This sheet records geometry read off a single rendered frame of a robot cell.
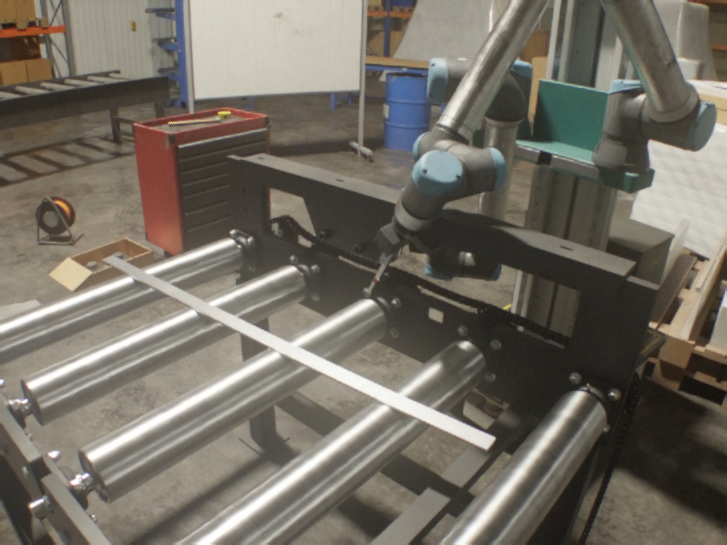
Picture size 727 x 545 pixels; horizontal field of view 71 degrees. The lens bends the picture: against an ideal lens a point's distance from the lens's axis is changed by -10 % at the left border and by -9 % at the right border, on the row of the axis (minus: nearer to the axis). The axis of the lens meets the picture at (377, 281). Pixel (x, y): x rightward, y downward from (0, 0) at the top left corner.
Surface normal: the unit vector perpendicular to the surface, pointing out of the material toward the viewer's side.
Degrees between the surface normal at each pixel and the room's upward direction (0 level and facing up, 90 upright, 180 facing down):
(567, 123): 90
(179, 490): 0
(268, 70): 90
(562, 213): 90
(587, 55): 90
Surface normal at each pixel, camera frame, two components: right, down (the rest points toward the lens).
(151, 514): 0.04, -0.89
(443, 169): 0.20, -0.44
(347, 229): -0.63, 0.33
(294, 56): 0.44, 0.42
